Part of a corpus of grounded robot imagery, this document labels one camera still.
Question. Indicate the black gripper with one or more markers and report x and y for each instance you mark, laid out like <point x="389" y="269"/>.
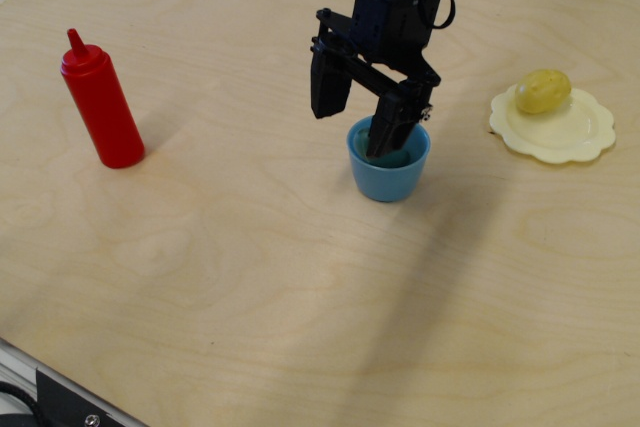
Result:
<point x="380" y="47"/>

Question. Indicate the green toy cucumber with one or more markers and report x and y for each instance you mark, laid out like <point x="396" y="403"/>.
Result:
<point x="395" y="159"/>

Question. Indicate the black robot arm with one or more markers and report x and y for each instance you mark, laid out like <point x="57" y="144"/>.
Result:
<point x="380" y="47"/>

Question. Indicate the blue plastic cup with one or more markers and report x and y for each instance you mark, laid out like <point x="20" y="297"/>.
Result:
<point x="384" y="184"/>

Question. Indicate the yellow toy potato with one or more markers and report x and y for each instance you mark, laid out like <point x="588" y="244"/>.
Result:
<point x="542" y="91"/>

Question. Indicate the cream scalloped plate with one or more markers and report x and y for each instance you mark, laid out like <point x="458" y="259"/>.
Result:
<point x="577" y="131"/>

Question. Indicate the red squeeze bottle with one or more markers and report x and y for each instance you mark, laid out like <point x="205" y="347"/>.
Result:
<point x="91" y="79"/>

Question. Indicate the black corner bracket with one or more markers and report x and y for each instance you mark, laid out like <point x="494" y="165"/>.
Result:
<point x="66" y="403"/>

